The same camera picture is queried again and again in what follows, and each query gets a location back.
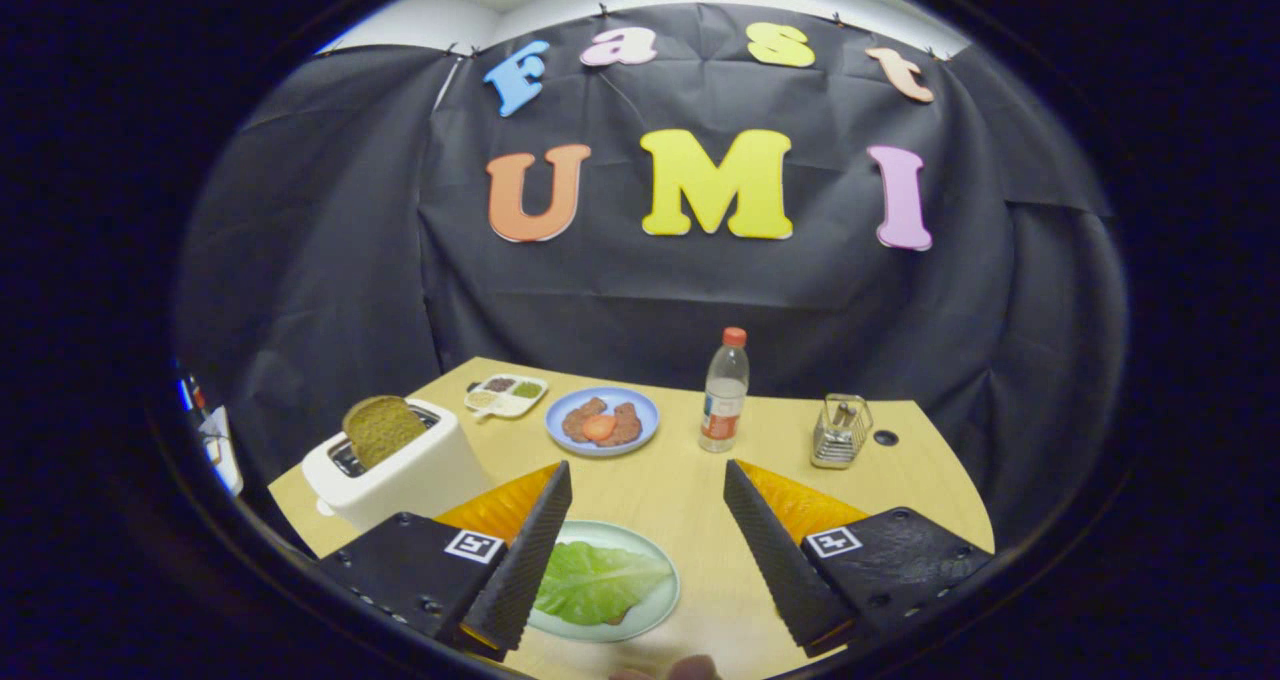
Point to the blue round plate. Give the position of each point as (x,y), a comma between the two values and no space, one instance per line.
(647,415)

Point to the white toaster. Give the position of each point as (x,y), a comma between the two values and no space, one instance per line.
(420,470)

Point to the white and blue object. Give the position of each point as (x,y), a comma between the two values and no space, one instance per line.
(220,455)

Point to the orange tomato slice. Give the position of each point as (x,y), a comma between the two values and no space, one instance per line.
(599,428)

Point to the rounded brown bread slice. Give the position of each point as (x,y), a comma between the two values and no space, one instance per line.
(383,430)

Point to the clear plastic water bottle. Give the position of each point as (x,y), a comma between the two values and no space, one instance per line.
(722,410)

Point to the white divided condiment tray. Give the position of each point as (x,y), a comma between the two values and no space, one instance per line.
(505,401)

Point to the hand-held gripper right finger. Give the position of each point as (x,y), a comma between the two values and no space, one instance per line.
(770,560)

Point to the black backdrop cloth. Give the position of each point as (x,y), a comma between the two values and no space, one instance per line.
(650,310)

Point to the pale green round plate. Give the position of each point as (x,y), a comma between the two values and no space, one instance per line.
(657,610)

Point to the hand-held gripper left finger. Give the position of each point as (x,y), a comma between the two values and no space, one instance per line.
(530,560)

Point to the green lettuce leaf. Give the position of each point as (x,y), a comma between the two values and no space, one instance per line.
(590,580)

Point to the brown meat slice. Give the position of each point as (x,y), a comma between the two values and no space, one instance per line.
(627,425)
(575,418)

